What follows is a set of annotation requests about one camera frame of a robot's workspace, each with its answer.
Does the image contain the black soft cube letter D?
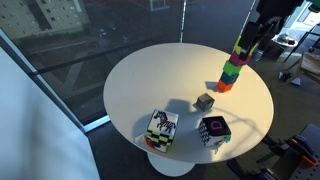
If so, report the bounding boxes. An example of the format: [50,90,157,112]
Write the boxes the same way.
[197,115,233,148]

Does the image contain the blue block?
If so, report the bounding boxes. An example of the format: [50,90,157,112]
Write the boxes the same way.
[219,71,240,86]

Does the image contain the orange block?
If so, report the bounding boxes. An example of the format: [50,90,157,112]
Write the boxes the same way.
[216,79,235,94]

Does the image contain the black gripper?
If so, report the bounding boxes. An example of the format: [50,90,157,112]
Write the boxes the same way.
[238,0,305,62]

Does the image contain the small round side table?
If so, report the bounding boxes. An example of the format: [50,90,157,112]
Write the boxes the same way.
[254,31,300,63]

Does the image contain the yellow block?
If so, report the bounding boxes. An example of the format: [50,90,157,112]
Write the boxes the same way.
[232,35,260,57]

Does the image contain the orange clamp handle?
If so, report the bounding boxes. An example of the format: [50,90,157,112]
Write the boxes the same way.
[300,154,318,168]

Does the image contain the blue clamp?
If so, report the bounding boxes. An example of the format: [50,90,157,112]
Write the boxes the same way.
[292,133,317,158]

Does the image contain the pale apartment building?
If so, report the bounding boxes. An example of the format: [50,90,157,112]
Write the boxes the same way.
[0,0,92,42]

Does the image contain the green block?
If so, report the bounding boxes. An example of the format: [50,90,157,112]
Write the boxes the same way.
[222,60,244,77]

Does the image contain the soft cube with zebra print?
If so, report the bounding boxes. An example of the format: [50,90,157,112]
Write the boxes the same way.
[145,108,180,148]

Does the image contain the gray block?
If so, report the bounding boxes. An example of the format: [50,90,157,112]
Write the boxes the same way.
[195,92,216,113]

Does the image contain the magenta block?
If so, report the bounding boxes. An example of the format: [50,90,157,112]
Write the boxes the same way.
[228,50,253,67]

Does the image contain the white table pedestal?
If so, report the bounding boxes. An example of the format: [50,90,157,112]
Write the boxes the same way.
[146,151,196,178]

